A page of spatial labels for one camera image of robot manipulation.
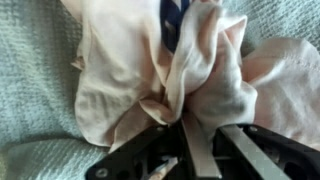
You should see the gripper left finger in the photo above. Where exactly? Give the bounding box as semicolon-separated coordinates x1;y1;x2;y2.
84;111;224;180

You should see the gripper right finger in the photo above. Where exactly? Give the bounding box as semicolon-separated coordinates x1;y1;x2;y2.
219;123;320;180

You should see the white terry towel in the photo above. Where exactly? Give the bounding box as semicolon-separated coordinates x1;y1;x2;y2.
0;0;320;180

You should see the pink shirt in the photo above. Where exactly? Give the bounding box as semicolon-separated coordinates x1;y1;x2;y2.
59;0;320;154

